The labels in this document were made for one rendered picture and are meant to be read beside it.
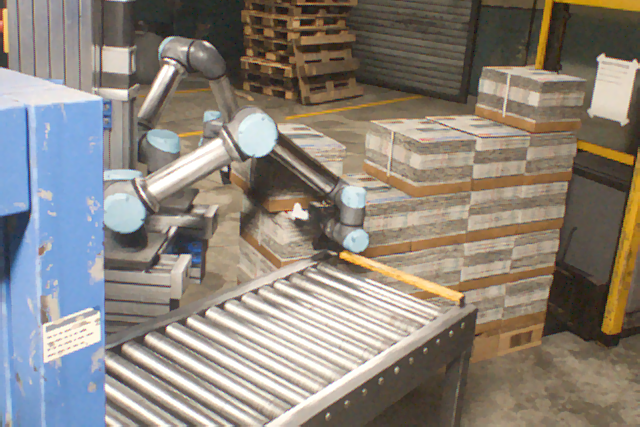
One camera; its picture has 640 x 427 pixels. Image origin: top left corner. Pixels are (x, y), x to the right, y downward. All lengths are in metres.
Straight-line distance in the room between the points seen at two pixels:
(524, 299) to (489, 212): 0.55
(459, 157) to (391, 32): 7.80
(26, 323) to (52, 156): 0.17
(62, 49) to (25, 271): 1.66
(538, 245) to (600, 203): 0.56
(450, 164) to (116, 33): 1.37
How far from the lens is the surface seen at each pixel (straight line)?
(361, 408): 1.73
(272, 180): 2.55
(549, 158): 3.35
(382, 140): 3.04
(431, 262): 3.05
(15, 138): 0.69
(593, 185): 3.92
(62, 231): 0.73
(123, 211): 2.07
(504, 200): 3.23
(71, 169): 0.72
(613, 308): 3.76
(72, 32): 2.35
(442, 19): 10.29
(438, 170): 2.93
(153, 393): 1.65
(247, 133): 2.04
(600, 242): 3.94
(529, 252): 3.45
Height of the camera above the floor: 1.69
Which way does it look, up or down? 17 degrees down
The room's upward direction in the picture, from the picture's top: 5 degrees clockwise
